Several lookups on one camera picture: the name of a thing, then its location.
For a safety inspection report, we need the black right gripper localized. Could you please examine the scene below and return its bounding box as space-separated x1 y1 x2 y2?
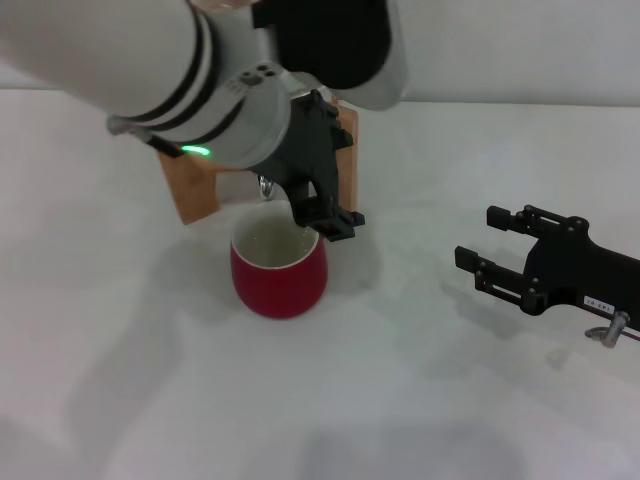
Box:
453 203 640 331

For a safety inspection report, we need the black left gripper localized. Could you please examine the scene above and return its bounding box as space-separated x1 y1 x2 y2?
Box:
247 88 366 242

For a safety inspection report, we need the red ceramic cup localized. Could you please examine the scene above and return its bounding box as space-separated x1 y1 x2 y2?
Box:
229 200 331 319

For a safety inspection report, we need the wooden dispenser stand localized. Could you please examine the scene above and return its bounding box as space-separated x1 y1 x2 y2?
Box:
157 99 361 226

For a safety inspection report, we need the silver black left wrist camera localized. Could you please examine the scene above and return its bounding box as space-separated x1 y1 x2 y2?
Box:
249 0 411 112

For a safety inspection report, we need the metal plug with thin cable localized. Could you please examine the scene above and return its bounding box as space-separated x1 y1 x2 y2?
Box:
584 310 640 349

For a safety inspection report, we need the dark cable with metal plug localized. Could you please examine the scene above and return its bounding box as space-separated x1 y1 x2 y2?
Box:
107 115 184 160

